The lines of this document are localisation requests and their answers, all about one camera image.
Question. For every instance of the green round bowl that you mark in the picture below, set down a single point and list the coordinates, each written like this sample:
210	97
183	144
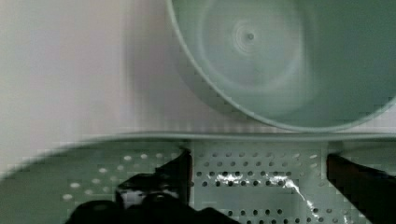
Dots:
309	66

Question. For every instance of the green oval plastic strainer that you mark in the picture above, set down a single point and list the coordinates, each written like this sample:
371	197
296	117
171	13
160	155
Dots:
254	179

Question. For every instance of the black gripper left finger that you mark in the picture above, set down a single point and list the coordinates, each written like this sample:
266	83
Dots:
160	197

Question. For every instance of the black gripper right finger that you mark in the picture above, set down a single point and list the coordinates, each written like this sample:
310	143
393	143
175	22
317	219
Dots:
371	191

